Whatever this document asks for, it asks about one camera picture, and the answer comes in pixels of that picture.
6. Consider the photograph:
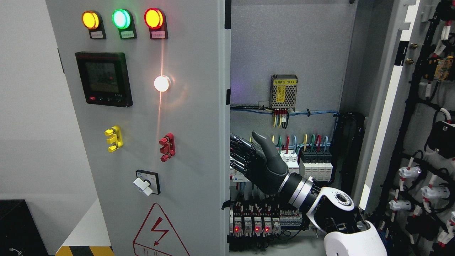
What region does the white rotary selector switch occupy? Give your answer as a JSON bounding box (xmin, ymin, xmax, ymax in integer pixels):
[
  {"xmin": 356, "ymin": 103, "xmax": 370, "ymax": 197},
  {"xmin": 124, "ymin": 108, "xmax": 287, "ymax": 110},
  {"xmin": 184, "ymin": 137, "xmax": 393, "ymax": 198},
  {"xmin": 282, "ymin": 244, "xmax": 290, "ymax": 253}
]
[{"xmin": 133, "ymin": 170, "xmax": 161, "ymax": 196}]

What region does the red white circuit breaker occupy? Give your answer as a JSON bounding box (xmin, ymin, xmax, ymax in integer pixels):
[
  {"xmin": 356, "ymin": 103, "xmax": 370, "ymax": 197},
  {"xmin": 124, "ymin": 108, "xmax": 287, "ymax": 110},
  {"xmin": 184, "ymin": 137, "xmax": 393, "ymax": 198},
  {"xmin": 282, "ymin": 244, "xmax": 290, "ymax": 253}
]
[{"xmin": 280, "ymin": 150, "xmax": 299, "ymax": 174}]

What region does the red triangle warning sticker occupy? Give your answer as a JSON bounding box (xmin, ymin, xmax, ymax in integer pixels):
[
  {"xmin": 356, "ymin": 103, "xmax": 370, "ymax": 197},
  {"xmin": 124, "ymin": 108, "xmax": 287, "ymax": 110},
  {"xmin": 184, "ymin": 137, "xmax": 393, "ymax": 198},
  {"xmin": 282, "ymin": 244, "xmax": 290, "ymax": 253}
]
[{"xmin": 132, "ymin": 203, "xmax": 190, "ymax": 256}]

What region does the black right cable conduit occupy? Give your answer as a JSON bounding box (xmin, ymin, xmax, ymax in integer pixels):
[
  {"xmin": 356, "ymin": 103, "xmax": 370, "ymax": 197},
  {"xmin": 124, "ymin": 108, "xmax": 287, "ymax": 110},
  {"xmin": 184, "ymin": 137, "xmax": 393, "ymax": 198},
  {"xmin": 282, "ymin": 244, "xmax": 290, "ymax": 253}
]
[{"xmin": 333, "ymin": 112, "xmax": 366, "ymax": 199}]

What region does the perforated metal power supply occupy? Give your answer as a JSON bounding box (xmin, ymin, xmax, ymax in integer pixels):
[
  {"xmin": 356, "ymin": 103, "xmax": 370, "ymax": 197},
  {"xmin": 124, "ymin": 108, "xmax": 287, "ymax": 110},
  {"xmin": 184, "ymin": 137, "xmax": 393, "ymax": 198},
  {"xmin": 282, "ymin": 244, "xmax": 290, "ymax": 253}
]
[{"xmin": 269, "ymin": 74, "xmax": 298, "ymax": 109}]

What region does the row of relay modules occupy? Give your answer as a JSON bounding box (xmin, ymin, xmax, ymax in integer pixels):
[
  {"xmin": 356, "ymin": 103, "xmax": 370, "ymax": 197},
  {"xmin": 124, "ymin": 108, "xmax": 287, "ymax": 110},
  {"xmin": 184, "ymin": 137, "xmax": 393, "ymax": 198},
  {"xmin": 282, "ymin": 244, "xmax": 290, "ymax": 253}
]
[{"xmin": 229, "ymin": 200, "xmax": 303, "ymax": 237}]

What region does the green indicator lamp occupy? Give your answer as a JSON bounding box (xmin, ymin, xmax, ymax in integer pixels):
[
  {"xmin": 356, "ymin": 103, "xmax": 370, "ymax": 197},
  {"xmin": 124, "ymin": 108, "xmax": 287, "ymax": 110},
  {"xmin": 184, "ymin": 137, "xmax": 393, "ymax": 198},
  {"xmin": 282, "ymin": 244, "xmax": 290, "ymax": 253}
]
[{"xmin": 112, "ymin": 9, "xmax": 132, "ymax": 29}]

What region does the grey black robot hand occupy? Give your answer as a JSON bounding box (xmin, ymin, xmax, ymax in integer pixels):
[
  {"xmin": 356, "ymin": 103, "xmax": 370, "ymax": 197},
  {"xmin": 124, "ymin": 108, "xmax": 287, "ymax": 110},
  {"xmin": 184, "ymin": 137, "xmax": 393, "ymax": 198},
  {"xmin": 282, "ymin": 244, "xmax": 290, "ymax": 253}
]
[{"xmin": 230, "ymin": 131, "xmax": 299, "ymax": 194}]

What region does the yellow indicator lamp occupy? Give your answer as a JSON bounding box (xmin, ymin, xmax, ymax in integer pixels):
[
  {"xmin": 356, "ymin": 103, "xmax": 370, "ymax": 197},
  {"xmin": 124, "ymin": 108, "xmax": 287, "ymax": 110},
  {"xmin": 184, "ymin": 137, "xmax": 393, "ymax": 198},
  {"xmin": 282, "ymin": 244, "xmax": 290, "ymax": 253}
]
[{"xmin": 81, "ymin": 10, "xmax": 101, "ymax": 30}]

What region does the red indicator lamp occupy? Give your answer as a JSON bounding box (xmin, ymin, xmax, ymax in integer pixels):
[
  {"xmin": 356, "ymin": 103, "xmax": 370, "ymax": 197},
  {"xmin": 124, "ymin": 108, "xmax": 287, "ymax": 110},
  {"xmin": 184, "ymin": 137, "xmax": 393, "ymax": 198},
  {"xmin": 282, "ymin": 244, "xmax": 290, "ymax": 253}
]
[{"xmin": 144, "ymin": 8, "xmax": 165, "ymax": 30}]

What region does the white glowing indicator lamp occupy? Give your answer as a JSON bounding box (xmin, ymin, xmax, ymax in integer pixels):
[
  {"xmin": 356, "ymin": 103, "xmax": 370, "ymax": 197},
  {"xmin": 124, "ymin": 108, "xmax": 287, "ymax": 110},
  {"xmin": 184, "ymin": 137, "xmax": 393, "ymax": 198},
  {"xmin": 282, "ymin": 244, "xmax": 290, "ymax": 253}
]
[{"xmin": 153, "ymin": 75, "xmax": 171, "ymax": 92}]

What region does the grey cabinet door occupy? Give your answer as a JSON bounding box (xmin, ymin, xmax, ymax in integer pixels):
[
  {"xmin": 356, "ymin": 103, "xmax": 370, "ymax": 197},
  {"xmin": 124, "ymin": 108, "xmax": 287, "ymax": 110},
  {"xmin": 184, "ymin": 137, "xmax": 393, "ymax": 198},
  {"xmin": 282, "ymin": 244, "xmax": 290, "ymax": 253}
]
[
  {"xmin": 341, "ymin": 0, "xmax": 454, "ymax": 256},
  {"xmin": 46, "ymin": 0, "xmax": 230, "ymax": 256}
]

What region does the yellow terminal post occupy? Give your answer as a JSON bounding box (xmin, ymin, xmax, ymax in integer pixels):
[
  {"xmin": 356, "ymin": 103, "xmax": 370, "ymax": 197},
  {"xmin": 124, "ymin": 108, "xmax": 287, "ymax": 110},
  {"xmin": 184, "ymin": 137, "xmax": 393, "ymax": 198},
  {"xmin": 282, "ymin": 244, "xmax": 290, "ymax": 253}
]
[{"xmin": 104, "ymin": 125, "xmax": 123, "ymax": 153}]

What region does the red terminal post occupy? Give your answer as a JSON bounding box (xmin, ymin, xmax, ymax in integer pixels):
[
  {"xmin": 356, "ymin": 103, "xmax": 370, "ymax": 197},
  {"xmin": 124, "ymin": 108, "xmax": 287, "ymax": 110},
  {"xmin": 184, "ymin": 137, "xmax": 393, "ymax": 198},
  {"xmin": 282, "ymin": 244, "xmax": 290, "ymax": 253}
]
[{"xmin": 158, "ymin": 133, "xmax": 176, "ymax": 162}]

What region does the black white surge protector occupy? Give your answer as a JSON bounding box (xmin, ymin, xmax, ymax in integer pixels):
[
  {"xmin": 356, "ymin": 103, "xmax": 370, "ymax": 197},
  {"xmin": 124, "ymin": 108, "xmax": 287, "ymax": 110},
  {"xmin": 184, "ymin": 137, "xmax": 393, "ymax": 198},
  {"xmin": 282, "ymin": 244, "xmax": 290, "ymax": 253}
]
[{"xmin": 299, "ymin": 150, "xmax": 333, "ymax": 184}]

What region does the black box at left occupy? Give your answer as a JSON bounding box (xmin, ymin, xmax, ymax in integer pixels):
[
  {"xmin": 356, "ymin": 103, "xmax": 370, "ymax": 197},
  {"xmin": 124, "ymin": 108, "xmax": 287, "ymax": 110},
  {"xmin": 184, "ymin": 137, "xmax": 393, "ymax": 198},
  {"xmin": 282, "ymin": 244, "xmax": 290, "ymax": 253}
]
[{"xmin": 0, "ymin": 199, "xmax": 48, "ymax": 256}]

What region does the black digital power meter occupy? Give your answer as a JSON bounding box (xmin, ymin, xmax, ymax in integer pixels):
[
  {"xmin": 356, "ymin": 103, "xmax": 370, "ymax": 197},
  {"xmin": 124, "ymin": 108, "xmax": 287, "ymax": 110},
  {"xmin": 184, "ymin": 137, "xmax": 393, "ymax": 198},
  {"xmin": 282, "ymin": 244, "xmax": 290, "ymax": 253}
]
[{"xmin": 75, "ymin": 52, "xmax": 133, "ymax": 107}]

